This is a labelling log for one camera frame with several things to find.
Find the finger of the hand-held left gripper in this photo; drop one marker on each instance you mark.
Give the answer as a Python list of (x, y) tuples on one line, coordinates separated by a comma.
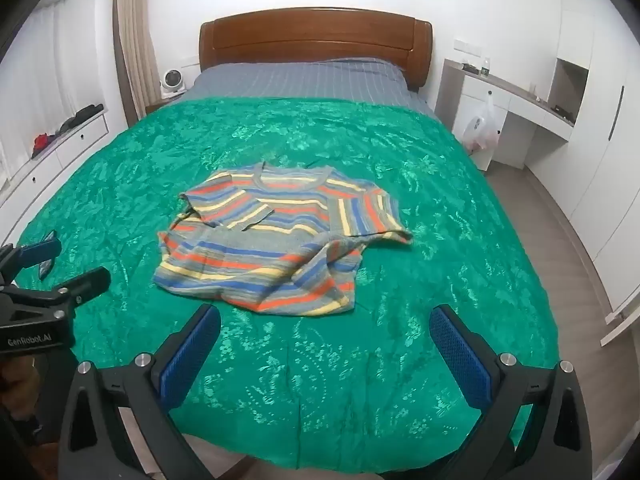
[(40, 251), (85, 282)]

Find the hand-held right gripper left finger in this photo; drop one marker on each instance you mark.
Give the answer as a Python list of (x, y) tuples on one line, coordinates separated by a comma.
[(190, 355)]

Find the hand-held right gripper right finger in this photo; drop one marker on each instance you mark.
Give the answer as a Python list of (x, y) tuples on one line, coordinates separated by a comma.
[(457, 355)]

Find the striped knit sweater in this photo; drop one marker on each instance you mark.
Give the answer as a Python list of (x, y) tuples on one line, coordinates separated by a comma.
[(280, 260)]

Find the dark clothes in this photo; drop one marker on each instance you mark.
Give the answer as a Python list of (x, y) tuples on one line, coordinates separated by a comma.
[(80, 117)]

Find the green satin blanket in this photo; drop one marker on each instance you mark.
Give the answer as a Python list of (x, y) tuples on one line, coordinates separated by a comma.
[(400, 310)]

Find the red cloth item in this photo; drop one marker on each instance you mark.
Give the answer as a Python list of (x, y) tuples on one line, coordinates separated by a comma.
[(42, 142)]

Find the white window seat cabinet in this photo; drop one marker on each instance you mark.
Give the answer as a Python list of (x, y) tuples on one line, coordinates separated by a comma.
[(75, 147)]

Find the white sheer curtain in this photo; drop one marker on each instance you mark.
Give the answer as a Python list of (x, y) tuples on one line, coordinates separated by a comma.
[(60, 60)]

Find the small white fan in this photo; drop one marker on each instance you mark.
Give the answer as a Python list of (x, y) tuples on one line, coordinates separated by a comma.
[(172, 80)]

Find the white plastic bag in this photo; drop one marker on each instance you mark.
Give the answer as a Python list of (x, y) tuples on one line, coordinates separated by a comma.
[(480, 130)]

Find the beige curtain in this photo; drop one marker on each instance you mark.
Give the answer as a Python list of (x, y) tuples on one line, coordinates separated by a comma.
[(135, 35)]

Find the white wardrobe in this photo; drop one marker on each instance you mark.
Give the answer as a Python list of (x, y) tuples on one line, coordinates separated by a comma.
[(600, 160)]

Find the white desk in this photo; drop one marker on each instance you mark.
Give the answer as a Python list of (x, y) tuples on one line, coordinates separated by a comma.
[(515, 105)]

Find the small bottle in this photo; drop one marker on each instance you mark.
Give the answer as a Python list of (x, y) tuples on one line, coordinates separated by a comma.
[(484, 69)]

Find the black desk item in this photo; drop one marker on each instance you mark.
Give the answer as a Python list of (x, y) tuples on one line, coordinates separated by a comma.
[(470, 67)]

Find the grey striped bedsheet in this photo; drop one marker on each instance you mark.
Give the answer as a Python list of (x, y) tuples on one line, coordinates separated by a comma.
[(300, 80)]

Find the brown wooden headboard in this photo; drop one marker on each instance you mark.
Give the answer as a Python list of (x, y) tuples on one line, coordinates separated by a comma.
[(310, 35)]

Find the white wall switch panel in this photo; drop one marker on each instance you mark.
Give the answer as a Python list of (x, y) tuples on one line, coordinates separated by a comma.
[(466, 46)]

